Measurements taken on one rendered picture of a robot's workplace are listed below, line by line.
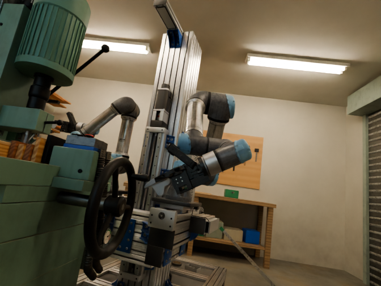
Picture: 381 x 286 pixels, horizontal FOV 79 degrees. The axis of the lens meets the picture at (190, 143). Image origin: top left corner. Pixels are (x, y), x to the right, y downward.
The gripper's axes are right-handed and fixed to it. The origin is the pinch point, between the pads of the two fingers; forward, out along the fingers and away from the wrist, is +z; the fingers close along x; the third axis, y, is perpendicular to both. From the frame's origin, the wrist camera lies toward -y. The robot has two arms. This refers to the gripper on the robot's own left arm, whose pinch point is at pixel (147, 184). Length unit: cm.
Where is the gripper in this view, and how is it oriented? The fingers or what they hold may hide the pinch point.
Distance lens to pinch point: 79.6
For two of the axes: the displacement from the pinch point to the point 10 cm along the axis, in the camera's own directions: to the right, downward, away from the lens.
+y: 3.8, 9.0, -2.2
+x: 1.0, 1.9, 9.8
